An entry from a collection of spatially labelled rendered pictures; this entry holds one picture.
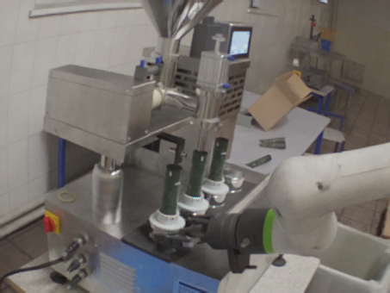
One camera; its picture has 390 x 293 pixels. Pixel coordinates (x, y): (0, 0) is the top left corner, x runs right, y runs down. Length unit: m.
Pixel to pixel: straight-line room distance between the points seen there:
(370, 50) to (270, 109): 8.54
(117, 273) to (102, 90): 0.41
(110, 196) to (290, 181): 0.43
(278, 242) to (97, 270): 0.46
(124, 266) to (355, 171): 0.56
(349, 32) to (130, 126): 10.38
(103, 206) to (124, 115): 0.21
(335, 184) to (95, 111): 0.51
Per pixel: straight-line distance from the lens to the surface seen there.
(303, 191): 0.71
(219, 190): 1.14
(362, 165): 0.71
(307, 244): 0.81
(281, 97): 2.69
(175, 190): 0.93
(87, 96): 0.97
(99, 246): 1.04
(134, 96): 0.90
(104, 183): 0.99
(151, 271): 0.98
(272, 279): 1.42
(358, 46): 11.13
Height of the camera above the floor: 1.55
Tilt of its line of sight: 21 degrees down
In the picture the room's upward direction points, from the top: 9 degrees clockwise
